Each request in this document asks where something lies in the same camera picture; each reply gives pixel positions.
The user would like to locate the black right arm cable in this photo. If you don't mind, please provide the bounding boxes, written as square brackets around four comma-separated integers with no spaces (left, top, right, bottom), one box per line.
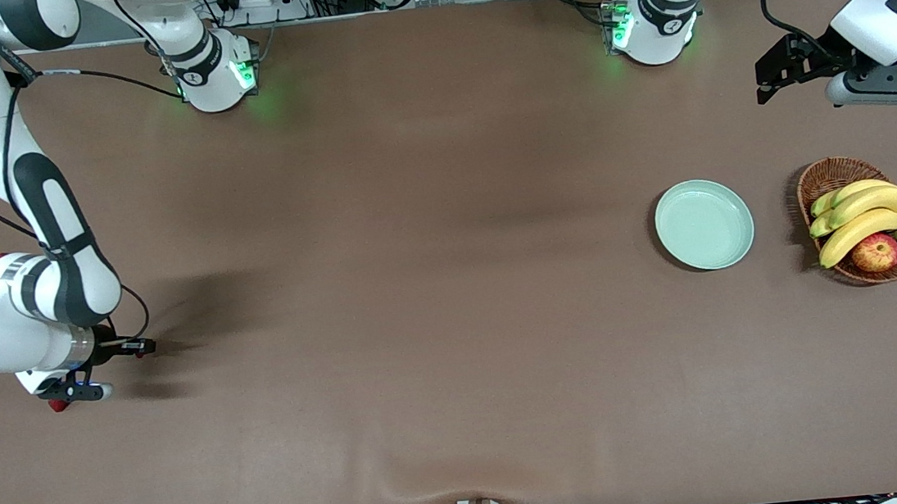
[0,0,206,356]

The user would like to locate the brown wicker basket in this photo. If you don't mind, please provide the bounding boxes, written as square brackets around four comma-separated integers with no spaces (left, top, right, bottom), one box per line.
[793,151,897,292]

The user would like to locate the red yellow apple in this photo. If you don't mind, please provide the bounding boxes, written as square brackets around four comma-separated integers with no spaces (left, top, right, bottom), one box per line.
[849,232,897,275]

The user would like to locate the pale green round plate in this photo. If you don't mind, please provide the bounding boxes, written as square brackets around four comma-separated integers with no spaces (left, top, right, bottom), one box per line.
[651,175,759,276]

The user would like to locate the large table cover mat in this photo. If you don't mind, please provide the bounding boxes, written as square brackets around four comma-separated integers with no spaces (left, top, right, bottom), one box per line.
[0,0,897,504]

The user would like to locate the yellow banana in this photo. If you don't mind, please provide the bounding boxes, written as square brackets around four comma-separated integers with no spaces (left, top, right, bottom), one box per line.
[814,207,897,270]
[824,184,897,232]
[809,176,897,219]

